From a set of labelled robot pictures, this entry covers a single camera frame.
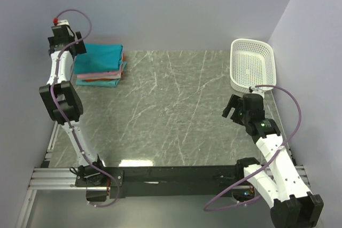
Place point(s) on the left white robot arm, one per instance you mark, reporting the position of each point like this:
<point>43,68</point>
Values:
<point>59,96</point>

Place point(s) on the pink folded t-shirt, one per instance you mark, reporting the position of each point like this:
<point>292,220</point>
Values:
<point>100,76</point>

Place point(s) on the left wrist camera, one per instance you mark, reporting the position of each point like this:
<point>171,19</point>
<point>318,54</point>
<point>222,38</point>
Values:
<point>59,22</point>

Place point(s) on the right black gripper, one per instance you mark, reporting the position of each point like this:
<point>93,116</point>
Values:
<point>236,102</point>

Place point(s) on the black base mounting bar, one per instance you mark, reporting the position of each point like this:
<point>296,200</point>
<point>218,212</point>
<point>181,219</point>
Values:
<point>161,181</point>

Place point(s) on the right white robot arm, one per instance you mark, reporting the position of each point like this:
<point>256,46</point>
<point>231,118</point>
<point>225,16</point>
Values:
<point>291,202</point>

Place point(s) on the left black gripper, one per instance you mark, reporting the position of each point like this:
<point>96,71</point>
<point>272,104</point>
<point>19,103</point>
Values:
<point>80,48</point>

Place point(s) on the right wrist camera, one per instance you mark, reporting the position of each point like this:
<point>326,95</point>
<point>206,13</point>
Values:
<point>257,91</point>

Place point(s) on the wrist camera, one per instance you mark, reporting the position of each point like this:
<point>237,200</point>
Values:
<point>59,22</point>
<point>257,91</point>

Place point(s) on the white perforated plastic basket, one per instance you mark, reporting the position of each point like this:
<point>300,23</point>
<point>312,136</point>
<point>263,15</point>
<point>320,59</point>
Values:
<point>252,63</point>

